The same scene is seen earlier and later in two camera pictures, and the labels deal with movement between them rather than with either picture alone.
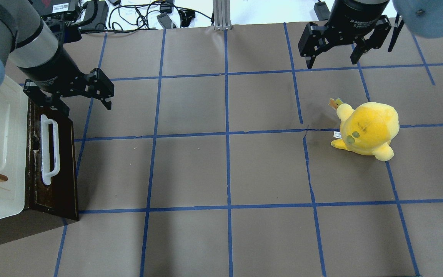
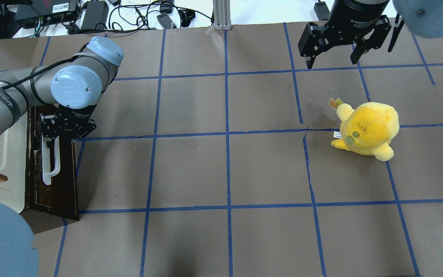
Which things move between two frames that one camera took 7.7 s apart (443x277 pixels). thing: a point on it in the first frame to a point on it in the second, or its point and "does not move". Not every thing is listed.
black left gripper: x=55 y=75 to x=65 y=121
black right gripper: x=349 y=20 does not move
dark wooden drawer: x=59 y=197 does not move
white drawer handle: x=46 y=174 does not move
